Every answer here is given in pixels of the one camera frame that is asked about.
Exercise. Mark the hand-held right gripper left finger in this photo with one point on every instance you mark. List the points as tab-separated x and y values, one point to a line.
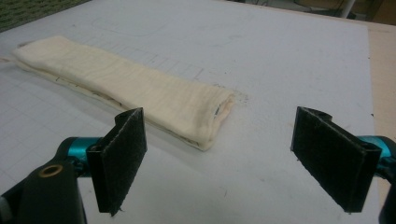
120	161

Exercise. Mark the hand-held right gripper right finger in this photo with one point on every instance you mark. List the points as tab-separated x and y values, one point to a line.
334	158

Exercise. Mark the cream cloth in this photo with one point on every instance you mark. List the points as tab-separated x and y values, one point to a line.
124	87

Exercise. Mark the white grid paper mat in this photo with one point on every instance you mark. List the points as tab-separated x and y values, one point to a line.
249	62

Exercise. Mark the white metal stand leg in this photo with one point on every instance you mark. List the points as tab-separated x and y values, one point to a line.
348	8

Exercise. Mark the green woven mat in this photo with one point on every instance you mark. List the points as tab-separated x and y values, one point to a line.
28	11

